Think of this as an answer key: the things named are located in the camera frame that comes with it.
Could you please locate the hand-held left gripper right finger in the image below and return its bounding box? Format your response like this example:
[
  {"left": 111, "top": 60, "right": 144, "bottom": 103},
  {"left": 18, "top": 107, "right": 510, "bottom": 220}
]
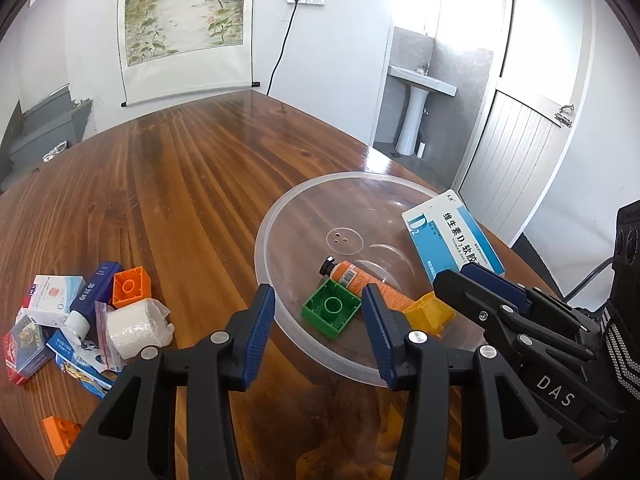
[{"left": 361, "top": 282, "right": 573, "bottom": 480}]

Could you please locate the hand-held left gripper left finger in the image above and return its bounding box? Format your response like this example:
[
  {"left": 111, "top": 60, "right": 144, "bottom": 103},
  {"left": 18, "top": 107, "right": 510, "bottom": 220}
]
[{"left": 54, "top": 284, "right": 277, "bottom": 480}]

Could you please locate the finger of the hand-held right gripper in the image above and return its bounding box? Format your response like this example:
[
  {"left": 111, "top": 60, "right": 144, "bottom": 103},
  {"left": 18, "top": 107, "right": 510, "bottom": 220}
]
[
  {"left": 432, "top": 269, "right": 597, "bottom": 363},
  {"left": 460, "top": 262, "right": 602, "bottom": 350}
]

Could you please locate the blue white medicine box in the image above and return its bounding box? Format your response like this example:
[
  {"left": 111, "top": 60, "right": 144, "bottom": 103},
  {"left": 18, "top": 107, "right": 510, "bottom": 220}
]
[{"left": 401, "top": 191, "right": 506, "bottom": 286}]

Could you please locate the clear plastic bowl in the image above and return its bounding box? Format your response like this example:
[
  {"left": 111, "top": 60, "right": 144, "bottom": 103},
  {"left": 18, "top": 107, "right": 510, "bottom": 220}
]
[{"left": 254, "top": 171, "right": 481, "bottom": 388}]

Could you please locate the white bandage roll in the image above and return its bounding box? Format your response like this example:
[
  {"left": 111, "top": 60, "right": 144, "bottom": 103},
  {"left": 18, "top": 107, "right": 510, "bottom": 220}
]
[{"left": 95, "top": 297, "right": 176, "bottom": 373}]

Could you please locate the orange square toy brick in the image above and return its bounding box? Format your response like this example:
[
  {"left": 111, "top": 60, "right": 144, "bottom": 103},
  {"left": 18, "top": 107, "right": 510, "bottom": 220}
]
[{"left": 111, "top": 266, "right": 152, "bottom": 309}]

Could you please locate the dark blue bottle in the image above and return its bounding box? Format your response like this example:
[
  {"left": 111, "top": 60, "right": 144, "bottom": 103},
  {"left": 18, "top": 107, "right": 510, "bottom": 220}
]
[{"left": 66, "top": 261, "right": 125, "bottom": 338}]

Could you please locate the blue white sachet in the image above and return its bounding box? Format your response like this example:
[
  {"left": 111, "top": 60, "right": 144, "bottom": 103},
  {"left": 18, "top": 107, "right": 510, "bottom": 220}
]
[{"left": 47, "top": 327, "right": 81, "bottom": 356}]

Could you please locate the small white box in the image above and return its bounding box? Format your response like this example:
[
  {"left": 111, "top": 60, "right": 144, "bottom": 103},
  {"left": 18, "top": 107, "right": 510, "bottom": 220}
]
[{"left": 20, "top": 275, "right": 87, "bottom": 328}]

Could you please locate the red playing card box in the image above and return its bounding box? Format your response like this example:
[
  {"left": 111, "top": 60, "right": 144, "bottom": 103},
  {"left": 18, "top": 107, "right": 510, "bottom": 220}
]
[{"left": 2, "top": 317, "right": 56, "bottom": 386}]

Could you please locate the wooden desktop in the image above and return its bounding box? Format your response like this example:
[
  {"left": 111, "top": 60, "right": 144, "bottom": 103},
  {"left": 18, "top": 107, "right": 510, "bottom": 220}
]
[{"left": 0, "top": 87, "right": 640, "bottom": 480}]

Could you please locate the yellow toy brick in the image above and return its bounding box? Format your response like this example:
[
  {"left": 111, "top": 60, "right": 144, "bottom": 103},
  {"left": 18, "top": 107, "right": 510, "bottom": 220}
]
[{"left": 402, "top": 291, "right": 457, "bottom": 338}]

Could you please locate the green toy brick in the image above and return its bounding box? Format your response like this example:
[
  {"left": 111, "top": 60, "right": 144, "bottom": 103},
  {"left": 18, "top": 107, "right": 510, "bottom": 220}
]
[{"left": 301, "top": 280, "right": 362, "bottom": 341}]

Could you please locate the orange ointment tube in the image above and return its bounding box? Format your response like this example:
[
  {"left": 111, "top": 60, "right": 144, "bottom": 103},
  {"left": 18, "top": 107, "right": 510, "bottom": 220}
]
[{"left": 319, "top": 256, "right": 418, "bottom": 313}]

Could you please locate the white door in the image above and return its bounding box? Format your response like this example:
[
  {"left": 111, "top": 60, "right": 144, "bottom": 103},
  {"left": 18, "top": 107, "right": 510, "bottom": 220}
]
[{"left": 452, "top": 0, "right": 598, "bottom": 248}]

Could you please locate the blue gold foil packet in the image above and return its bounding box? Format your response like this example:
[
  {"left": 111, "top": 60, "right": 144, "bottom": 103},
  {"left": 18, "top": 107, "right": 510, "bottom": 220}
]
[{"left": 55, "top": 355, "right": 118, "bottom": 400}]

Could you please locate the crumpled foil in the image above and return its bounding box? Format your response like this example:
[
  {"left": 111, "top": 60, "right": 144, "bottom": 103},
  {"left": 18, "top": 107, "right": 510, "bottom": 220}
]
[{"left": 42, "top": 141, "right": 73, "bottom": 162}]

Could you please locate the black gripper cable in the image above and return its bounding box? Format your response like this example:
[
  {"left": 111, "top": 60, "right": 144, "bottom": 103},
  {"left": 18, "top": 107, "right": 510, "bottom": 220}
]
[{"left": 565, "top": 257, "right": 616, "bottom": 302}]

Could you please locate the white pedestal sink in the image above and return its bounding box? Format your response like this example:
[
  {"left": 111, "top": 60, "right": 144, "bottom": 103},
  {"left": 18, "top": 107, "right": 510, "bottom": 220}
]
[{"left": 389, "top": 62, "right": 458, "bottom": 157}]

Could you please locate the black power cable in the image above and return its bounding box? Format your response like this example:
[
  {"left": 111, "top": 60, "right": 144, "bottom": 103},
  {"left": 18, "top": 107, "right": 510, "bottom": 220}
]
[{"left": 265, "top": 0, "right": 301, "bottom": 97}]

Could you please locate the wall scroll painting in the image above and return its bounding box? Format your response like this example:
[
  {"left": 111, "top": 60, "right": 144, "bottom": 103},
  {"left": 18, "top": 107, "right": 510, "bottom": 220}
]
[{"left": 117, "top": 0, "right": 261, "bottom": 107}]

